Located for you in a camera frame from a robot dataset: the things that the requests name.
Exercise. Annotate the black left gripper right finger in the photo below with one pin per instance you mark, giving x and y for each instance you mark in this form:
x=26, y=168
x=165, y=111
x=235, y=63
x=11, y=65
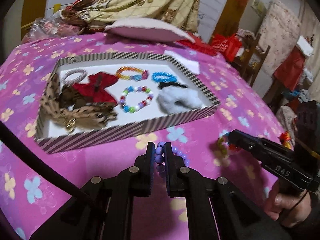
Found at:
x=175, y=172

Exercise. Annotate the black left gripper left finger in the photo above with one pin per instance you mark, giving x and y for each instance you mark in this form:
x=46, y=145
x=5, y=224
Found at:
x=143, y=179

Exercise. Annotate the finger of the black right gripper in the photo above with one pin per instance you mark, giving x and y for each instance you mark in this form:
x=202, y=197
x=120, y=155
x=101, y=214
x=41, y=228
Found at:
x=245, y=141

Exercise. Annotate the striped jewelry tray box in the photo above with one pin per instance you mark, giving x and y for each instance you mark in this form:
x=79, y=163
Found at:
x=140, y=78

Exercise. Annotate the person's right hand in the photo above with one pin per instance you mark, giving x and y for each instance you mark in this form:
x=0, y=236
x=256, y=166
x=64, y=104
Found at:
x=299, y=207

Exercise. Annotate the white fluffy scrunchie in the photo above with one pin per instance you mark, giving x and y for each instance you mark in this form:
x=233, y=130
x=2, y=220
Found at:
x=173, y=99

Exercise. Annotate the leopard print hair bow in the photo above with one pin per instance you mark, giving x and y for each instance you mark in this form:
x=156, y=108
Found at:
x=91, y=116

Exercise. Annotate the wooden chair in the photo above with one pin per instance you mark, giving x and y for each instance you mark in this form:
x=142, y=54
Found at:
x=250, y=62

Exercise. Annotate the red bow hair clip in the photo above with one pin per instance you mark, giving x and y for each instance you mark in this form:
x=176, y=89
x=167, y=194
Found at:
x=95, y=91

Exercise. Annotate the white paper sheet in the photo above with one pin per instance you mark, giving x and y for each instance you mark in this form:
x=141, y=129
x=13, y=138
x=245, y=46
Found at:
x=192, y=66

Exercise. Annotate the red plastic bag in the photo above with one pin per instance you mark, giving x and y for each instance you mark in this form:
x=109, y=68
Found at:
x=227, y=46

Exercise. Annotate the red cushion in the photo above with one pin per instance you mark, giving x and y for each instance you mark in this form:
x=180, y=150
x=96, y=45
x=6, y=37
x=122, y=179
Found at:
x=198, y=45

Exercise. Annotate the dark brown scrunchie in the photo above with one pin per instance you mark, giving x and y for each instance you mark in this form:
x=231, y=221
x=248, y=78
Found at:
x=70, y=97

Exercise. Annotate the white pink pillow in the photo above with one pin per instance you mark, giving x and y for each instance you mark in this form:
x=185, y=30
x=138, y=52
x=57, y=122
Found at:
x=148, y=29

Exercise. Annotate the beige floral quilt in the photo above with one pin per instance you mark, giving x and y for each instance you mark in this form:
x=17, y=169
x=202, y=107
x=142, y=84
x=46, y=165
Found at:
x=94, y=15

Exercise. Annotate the clear plastic bag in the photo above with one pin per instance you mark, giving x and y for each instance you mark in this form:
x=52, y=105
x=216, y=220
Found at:
x=51, y=27

